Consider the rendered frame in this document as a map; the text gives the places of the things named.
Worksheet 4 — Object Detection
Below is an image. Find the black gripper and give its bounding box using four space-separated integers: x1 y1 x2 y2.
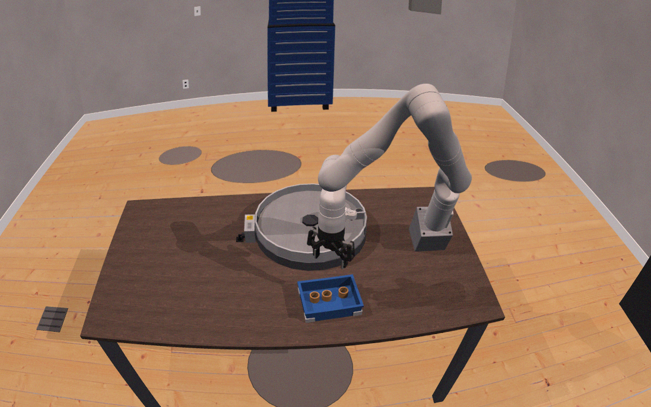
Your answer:
307 226 355 269

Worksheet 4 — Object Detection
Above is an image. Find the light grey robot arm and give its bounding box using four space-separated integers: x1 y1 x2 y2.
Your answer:
318 84 472 233

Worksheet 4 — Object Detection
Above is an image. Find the blue crate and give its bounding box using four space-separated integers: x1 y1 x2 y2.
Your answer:
297 274 364 323

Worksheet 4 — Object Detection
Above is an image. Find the grey round turntable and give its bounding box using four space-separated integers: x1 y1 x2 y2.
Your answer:
236 184 367 271

